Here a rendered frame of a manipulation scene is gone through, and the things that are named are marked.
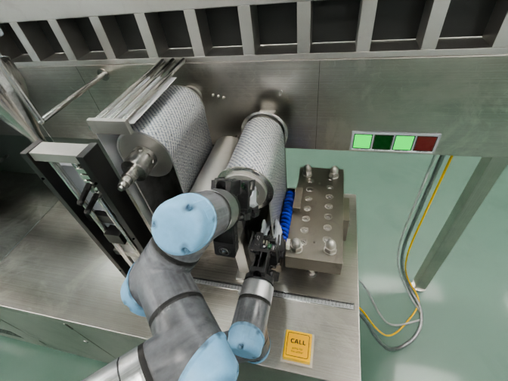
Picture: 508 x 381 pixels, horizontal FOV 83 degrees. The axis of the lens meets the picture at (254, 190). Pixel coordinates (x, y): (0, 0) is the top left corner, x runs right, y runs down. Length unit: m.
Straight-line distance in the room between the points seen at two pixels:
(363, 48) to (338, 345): 0.78
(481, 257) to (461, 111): 1.53
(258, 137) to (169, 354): 0.57
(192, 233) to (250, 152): 0.41
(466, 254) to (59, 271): 2.24
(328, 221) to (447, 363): 1.22
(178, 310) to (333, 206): 0.70
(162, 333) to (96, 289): 0.78
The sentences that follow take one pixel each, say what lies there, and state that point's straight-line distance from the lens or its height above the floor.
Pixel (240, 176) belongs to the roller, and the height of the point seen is 1.30.
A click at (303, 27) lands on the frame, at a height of 1.52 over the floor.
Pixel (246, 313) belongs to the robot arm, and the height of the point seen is 1.15.
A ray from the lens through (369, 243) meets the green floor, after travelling 2.20.
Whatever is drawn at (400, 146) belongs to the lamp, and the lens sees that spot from 1.02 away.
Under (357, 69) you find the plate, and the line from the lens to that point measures 0.88.
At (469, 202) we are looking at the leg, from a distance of 1.50.
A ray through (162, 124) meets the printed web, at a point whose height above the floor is 1.40.
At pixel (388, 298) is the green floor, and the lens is 2.01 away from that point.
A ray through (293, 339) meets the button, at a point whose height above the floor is 0.92.
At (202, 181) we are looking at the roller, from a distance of 0.80.
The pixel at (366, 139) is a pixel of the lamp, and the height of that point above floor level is 1.19.
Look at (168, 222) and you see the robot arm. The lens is 0.37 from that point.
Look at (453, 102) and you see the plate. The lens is 0.98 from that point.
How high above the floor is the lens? 1.75
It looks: 44 degrees down
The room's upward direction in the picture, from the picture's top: 9 degrees counter-clockwise
